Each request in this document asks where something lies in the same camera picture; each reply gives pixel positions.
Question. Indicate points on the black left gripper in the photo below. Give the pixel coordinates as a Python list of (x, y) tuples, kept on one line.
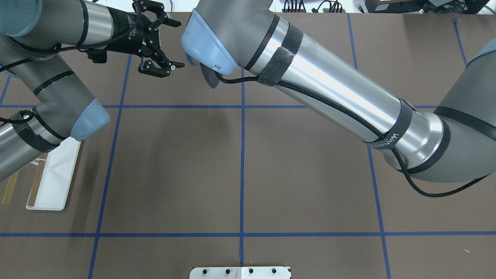
[(126, 33)]

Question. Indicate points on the grey blue towel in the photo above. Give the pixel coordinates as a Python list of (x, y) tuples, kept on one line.
[(208, 73)]

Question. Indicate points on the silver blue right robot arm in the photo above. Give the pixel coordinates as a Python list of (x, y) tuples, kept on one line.
[(439, 153)]

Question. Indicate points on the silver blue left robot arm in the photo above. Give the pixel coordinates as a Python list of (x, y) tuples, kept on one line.
[(35, 32)]

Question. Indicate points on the white towel rack base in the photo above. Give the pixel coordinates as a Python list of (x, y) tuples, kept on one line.
[(57, 176)]

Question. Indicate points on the white bolted mounting plate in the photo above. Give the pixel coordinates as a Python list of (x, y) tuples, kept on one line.
[(254, 272)]

